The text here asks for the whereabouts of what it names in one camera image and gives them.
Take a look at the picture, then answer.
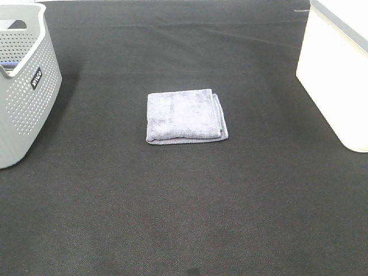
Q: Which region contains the lavender grey towel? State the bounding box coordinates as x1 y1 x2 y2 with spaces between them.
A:
146 89 229 145

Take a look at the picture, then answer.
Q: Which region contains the black fabric table mat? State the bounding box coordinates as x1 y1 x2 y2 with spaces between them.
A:
1 1 367 275

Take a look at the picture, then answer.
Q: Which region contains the white plastic bin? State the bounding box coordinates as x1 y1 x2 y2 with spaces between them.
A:
296 1 367 152

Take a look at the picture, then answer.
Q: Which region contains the grey perforated plastic basket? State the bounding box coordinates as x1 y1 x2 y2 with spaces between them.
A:
1 3 62 168

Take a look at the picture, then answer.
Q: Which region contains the blue item inside basket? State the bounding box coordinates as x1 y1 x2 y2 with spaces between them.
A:
0 61 19 70

